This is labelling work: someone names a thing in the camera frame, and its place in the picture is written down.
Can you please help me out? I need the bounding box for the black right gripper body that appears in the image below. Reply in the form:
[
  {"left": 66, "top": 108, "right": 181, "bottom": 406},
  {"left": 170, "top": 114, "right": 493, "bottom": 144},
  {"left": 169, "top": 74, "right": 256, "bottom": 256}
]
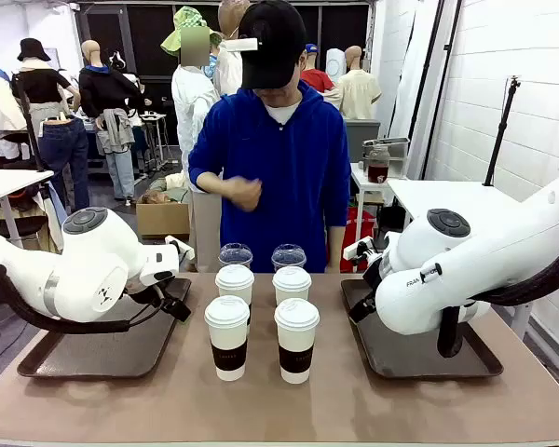
[{"left": 361, "top": 263, "right": 387, "bottom": 293}]

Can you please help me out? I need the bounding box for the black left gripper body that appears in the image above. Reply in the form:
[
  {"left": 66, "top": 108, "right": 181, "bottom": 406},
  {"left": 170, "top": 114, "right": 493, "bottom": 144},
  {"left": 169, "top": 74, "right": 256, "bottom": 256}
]
[{"left": 142, "top": 278, "right": 173, "bottom": 306}]

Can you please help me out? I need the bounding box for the white paper coffee cup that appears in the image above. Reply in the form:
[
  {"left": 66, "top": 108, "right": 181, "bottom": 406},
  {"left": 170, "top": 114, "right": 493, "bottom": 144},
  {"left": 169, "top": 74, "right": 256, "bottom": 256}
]
[
  {"left": 214, "top": 264, "right": 256, "bottom": 325},
  {"left": 271, "top": 265, "right": 313, "bottom": 306},
  {"left": 203, "top": 294, "right": 251, "bottom": 382},
  {"left": 273, "top": 297, "right": 320, "bottom": 385}
]

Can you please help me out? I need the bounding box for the clear plastic iced coffee cup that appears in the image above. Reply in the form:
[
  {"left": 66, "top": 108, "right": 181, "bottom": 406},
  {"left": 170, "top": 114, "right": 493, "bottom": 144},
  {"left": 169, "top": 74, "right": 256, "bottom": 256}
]
[
  {"left": 218, "top": 242, "right": 254, "bottom": 270},
  {"left": 270, "top": 243, "right": 307, "bottom": 272}
]

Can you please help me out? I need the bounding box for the person's left forearm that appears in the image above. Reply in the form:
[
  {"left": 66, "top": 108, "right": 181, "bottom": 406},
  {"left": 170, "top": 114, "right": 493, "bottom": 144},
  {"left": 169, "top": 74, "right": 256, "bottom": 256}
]
[{"left": 324, "top": 225, "right": 346, "bottom": 275}]

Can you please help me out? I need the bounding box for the person's right forearm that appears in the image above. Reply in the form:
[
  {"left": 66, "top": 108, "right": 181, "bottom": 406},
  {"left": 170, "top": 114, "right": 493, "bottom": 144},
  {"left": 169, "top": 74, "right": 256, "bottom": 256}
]
[{"left": 196, "top": 170, "right": 229, "bottom": 196}]

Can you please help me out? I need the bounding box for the dark brown serving tray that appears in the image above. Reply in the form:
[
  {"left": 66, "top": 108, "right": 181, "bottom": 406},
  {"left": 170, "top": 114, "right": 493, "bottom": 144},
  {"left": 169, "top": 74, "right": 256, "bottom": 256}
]
[
  {"left": 17, "top": 277, "right": 193, "bottom": 379},
  {"left": 340, "top": 278, "right": 504, "bottom": 379}
]

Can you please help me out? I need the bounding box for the person's right hand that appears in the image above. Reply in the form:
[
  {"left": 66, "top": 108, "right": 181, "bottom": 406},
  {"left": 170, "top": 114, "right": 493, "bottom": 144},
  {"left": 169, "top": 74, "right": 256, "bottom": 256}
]
[{"left": 223, "top": 176, "right": 264, "bottom": 213}]

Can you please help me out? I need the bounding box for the brown cardboard box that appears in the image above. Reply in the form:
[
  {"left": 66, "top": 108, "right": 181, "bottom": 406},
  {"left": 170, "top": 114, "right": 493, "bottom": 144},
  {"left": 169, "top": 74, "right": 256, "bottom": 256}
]
[{"left": 135, "top": 202, "right": 191, "bottom": 241}]

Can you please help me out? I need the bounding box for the small white side table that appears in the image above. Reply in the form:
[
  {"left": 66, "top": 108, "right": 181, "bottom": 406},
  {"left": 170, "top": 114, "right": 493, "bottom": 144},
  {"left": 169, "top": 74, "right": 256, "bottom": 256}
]
[{"left": 349, "top": 161, "right": 409, "bottom": 234}]

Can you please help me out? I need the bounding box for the lying mannequin in green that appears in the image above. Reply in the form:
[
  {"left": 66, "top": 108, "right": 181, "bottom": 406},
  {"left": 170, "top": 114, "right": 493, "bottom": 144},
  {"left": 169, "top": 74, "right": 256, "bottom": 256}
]
[{"left": 138, "top": 170, "right": 191, "bottom": 206}]

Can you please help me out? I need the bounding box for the glass jar with dark liquid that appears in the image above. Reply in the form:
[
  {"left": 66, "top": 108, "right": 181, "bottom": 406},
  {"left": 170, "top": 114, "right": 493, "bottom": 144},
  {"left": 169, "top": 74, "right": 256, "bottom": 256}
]
[{"left": 366, "top": 144, "right": 391, "bottom": 184}]

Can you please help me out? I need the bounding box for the large white table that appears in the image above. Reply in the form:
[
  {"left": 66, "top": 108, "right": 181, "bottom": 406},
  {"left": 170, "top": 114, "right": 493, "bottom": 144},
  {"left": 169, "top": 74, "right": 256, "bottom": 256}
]
[{"left": 386, "top": 179, "right": 525, "bottom": 234}]

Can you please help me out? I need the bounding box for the white blue hanging garment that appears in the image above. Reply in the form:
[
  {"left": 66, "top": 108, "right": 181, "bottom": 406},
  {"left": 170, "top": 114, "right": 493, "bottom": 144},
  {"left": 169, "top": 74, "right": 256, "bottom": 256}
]
[{"left": 31, "top": 181, "right": 70, "bottom": 255}]

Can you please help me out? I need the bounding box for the person in blue hoodie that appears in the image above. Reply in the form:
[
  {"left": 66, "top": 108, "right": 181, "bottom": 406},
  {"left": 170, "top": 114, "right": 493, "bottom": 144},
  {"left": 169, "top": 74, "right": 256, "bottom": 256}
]
[{"left": 187, "top": 46, "right": 353, "bottom": 275}]

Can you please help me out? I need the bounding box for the metal rectangular container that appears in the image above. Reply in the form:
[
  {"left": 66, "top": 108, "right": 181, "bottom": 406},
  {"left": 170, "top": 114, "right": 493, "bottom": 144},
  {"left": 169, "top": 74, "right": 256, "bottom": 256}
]
[{"left": 361, "top": 136, "right": 410, "bottom": 162}]

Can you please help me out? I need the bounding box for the grey bin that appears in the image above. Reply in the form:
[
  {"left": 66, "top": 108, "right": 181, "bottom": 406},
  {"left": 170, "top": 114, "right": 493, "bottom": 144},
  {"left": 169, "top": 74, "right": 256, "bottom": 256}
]
[{"left": 343, "top": 119, "right": 382, "bottom": 164}]

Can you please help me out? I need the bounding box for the black office chair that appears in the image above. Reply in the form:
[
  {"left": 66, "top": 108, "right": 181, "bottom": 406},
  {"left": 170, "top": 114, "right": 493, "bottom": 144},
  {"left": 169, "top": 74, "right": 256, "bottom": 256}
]
[{"left": 0, "top": 185, "right": 48, "bottom": 239}]

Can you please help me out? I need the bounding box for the background work desk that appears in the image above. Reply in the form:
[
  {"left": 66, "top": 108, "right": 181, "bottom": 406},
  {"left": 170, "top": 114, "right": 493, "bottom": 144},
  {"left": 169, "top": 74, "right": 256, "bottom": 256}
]
[{"left": 139, "top": 111, "right": 174, "bottom": 169}]

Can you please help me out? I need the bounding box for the white desk with legs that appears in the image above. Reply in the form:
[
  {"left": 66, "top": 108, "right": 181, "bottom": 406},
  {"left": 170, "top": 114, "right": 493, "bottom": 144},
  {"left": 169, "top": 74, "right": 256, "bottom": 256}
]
[{"left": 0, "top": 169, "right": 56, "bottom": 251}]

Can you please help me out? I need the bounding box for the mannequin in cream shirt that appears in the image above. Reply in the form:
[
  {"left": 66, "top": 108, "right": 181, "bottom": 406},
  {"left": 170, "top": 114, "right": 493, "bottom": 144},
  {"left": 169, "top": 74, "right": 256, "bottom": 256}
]
[{"left": 337, "top": 45, "right": 383, "bottom": 120}]

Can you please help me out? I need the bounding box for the black tripod stand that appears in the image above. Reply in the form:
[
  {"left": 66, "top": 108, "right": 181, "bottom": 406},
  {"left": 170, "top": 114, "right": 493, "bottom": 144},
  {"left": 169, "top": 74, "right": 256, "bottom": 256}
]
[{"left": 483, "top": 75, "right": 523, "bottom": 187}]

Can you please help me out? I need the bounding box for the figure in white coat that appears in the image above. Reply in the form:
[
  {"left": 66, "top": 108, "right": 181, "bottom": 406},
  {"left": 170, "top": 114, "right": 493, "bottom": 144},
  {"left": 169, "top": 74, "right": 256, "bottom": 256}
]
[{"left": 170, "top": 25, "right": 225, "bottom": 274}]

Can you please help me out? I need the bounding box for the black stand pole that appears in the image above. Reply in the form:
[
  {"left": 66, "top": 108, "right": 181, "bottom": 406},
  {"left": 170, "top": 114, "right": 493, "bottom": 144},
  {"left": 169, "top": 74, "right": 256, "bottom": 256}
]
[
  {"left": 407, "top": 0, "right": 446, "bottom": 141},
  {"left": 421, "top": 0, "right": 463, "bottom": 182}
]

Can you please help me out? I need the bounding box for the mannequin in red shirt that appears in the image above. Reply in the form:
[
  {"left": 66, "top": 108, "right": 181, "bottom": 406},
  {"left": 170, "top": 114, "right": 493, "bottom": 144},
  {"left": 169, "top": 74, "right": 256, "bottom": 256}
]
[{"left": 300, "top": 43, "right": 336, "bottom": 93}]

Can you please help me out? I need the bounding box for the mannequin in black jacket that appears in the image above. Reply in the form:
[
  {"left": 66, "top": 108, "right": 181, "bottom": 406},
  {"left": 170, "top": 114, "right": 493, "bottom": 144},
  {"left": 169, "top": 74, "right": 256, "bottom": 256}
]
[{"left": 77, "top": 39, "right": 146, "bottom": 202}]

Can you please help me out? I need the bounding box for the white torso form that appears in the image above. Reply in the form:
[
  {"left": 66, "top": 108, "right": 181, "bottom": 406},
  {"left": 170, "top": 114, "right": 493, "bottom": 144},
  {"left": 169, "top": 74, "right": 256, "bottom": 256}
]
[{"left": 325, "top": 47, "right": 348, "bottom": 85}]

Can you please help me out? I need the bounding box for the mannequin in white shirt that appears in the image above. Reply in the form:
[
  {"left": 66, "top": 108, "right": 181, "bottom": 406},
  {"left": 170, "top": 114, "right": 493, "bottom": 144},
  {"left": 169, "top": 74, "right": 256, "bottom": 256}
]
[{"left": 212, "top": 0, "right": 252, "bottom": 97}]

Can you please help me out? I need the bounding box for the mannequin in black top jeans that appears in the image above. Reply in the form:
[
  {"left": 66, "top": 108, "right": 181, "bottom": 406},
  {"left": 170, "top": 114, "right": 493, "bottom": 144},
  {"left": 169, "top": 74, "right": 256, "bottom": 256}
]
[{"left": 11, "top": 37, "right": 90, "bottom": 211}]

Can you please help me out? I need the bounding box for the black baseball cap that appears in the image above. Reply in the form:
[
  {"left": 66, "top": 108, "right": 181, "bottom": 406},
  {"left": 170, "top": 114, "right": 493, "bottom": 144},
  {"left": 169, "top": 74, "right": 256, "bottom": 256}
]
[{"left": 239, "top": 0, "right": 307, "bottom": 90}]

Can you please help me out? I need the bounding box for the small white rectangular device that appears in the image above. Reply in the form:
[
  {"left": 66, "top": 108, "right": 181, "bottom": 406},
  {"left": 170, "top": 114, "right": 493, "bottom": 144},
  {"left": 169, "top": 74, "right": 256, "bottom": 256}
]
[{"left": 225, "top": 37, "right": 260, "bottom": 53}]

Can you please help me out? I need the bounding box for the black bucket hat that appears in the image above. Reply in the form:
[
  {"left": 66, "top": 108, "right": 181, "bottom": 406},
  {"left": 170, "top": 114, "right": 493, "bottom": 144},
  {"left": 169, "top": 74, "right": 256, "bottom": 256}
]
[{"left": 17, "top": 37, "right": 52, "bottom": 62}]

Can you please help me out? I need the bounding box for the green checked sun hat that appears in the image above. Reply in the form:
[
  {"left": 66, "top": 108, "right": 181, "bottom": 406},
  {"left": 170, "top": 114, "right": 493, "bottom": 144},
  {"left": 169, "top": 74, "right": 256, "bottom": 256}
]
[{"left": 160, "top": 5, "right": 224, "bottom": 58}]

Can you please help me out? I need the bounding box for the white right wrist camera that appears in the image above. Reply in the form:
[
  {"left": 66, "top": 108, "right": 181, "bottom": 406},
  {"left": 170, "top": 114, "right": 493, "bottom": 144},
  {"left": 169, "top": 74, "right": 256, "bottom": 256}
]
[{"left": 342, "top": 236, "right": 376, "bottom": 262}]

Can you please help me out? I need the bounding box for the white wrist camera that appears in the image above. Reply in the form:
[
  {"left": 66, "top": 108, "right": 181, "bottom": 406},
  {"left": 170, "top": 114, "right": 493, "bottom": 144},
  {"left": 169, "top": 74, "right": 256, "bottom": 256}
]
[
  {"left": 164, "top": 235, "right": 197, "bottom": 262},
  {"left": 342, "top": 236, "right": 376, "bottom": 262}
]

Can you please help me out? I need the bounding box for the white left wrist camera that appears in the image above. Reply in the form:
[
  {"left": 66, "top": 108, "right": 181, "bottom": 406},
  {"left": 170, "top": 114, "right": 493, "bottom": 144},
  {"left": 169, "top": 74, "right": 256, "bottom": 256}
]
[{"left": 164, "top": 235, "right": 197, "bottom": 262}]

